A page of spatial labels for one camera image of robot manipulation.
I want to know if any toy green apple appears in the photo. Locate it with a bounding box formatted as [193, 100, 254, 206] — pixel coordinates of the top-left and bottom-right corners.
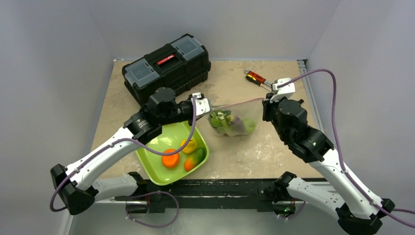
[242, 118, 256, 135]

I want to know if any toy bok choy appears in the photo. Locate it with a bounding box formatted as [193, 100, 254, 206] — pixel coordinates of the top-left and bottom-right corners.
[208, 110, 231, 136]

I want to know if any clear zip top bag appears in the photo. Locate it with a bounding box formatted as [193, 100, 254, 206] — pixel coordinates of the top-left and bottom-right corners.
[207, 98, 263, 137]

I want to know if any toy purple eggplant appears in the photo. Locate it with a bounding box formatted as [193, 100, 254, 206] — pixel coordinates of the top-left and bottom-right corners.
[226, 114, 245, 134]

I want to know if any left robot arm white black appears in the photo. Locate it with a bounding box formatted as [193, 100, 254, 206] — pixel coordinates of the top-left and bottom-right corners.
[49, 87, 212, 215]

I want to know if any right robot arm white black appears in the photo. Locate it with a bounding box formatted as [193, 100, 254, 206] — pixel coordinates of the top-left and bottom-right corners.
[262, 93, 395, 235]

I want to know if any green plastic tray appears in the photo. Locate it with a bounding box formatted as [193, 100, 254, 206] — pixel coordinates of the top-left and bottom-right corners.
[136, 121, 209, 186]

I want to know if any toy yellow lemon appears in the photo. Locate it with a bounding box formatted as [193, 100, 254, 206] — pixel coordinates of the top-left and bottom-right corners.
[182, 139, 198, 155]

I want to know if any toy mango orange green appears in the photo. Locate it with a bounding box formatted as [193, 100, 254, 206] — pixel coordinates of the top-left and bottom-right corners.
[184, 147, 206, 171]

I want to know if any toy orange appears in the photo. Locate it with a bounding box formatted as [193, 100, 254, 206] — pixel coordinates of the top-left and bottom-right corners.
[161, 153, 180, 169]

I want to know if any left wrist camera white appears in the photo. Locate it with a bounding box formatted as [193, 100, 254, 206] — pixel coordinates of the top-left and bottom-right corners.
[189, 92, 212, 119]

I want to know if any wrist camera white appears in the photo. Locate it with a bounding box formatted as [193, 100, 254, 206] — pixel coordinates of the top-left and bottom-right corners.
[270, 78, 296, 103]
[189, 92, 212, 119]

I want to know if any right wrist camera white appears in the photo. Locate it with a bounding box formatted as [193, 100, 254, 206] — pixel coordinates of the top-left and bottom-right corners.
[270, 78, 296, 103]

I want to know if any black toolbox red handle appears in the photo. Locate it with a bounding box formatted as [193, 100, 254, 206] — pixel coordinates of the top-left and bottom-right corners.
[122, 34, 211, 105]

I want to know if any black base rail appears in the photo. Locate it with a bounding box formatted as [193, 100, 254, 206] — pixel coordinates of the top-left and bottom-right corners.
[115, 171, 307, 215]

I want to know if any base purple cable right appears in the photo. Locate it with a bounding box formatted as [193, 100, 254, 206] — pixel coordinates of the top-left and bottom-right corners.
[277, 200, 307, 221]

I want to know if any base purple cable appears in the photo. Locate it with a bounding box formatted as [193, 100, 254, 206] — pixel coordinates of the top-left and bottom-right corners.
[277, 200, 307, 221]
[125, 190, 180, 228]

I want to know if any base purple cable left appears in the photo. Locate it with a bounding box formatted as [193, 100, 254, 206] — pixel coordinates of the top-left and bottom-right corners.
[125, 190, 180, 228]

